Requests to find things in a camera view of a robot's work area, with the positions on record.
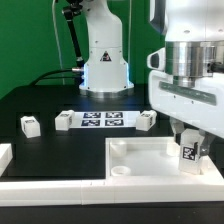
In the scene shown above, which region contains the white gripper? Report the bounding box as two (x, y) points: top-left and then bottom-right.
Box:
(148, 70), (224, 156)

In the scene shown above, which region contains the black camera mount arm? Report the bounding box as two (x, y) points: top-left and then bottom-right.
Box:
(62, 0), (84, 68)

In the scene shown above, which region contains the white U-shaped obstacle fence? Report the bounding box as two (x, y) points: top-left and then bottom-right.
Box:
(0, 139), (224, 208)

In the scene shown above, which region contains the white square table top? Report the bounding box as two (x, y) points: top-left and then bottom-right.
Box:
(105, 137), (220, 178)

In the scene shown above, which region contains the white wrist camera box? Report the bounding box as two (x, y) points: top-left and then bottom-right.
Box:
(147, 48), (166, 71)

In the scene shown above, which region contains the black cable at base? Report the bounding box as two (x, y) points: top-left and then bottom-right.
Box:
(29, 67), (84, 87)

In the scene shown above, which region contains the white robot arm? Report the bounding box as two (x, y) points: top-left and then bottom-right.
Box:
(80, 0), (224, 154)

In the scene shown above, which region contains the grey hanging cable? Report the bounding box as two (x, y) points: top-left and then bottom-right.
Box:
(51, 0), (66, 86)

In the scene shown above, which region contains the white fiducial marker sheet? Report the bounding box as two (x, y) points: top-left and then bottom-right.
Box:
(71, 111), (140, 128)

